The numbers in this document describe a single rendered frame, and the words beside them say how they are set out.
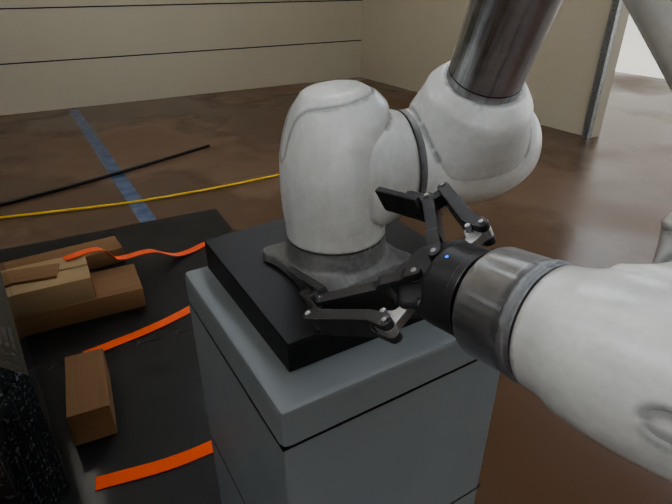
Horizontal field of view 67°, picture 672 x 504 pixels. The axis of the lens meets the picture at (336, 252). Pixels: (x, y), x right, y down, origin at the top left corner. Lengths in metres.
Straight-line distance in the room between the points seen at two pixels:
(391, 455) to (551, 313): 0.55
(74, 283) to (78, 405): 0.65
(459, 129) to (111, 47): 5.92
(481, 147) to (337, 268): 0.26
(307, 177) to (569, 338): 0.45
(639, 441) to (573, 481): 1.41
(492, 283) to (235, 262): 0.55
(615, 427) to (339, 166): 0.46
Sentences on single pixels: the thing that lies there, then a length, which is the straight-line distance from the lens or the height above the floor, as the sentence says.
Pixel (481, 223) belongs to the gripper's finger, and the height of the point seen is 1.07.
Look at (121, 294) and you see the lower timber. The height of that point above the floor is 0.10.
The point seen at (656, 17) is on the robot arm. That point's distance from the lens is 0.40.
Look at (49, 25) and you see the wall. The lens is 6.39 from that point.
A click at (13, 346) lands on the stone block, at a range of 1.23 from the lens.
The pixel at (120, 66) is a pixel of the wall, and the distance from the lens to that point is 6.51.
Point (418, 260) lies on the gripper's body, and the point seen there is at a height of 1.04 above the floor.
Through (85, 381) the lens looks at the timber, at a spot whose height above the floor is 0.13.
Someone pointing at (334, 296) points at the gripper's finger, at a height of 1.00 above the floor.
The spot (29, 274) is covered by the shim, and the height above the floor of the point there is 0.22.
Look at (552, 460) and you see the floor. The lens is 1.75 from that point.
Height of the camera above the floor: 1.26
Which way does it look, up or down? 28 degrees down
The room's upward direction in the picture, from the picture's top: straight up
